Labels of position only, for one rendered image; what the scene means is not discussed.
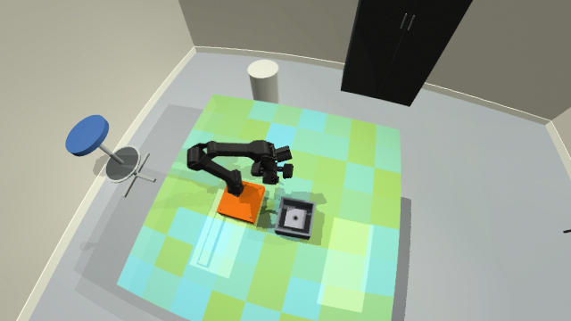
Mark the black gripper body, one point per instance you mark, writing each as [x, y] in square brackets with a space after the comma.
[287, 170]

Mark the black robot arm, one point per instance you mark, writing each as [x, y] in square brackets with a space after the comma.
[257, 150]

